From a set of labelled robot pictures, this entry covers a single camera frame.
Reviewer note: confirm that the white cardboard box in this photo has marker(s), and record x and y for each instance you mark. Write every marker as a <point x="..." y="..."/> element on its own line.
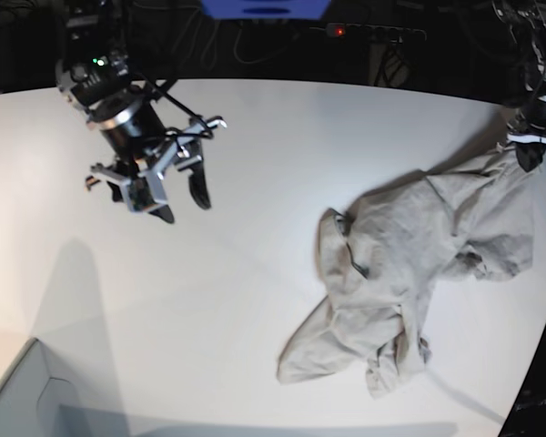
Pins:
<point x="43" y="395"/>

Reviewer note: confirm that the light grey t-shirt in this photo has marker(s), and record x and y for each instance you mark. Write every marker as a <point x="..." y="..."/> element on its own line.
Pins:
<point x="380" y="265"/>

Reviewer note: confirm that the black power strip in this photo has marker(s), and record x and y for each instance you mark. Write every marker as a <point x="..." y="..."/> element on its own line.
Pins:
<point x="373" y="33"/>

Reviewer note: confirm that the blue box at top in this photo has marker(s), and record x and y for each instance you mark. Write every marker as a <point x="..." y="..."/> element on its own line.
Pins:
<point x="265" y="9"/>

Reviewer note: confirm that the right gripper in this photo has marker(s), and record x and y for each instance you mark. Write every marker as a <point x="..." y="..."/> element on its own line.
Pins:
<point x="152" y="157"/>

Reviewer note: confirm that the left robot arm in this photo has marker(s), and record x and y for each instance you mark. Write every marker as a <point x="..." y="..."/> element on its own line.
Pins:
<point x="527" y="22"/>

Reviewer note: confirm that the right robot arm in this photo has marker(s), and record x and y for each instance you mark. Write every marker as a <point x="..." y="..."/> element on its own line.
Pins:
<point x="148" y="130"/>

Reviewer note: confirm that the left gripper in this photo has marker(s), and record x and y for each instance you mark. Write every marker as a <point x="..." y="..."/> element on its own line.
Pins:
<point x="531" y="145"/>

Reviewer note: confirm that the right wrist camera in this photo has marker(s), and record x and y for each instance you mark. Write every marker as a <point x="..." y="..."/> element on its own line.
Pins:
<point x="140" y="197"/>

